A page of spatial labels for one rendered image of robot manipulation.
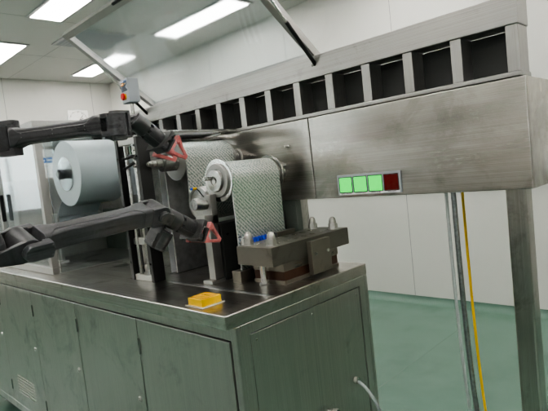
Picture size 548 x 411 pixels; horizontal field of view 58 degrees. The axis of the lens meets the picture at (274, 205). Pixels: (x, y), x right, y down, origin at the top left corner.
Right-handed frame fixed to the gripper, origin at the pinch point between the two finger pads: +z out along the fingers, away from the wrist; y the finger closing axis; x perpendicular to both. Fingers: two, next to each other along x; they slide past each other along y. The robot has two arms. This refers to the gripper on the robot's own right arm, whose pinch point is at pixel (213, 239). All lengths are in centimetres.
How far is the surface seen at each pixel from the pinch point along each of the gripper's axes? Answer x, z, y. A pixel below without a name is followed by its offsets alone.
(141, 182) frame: 16.6, -13.9, -32.6
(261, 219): 14.0, 17.4, 0.6
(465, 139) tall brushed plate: 40, 25, 68
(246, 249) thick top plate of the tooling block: -0.8, 7.3, 9.0
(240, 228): 7.3, 9.2, 0.5
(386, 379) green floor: -22, 169, -28
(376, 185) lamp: 31, 30, 37
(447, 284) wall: 67, 281, -54
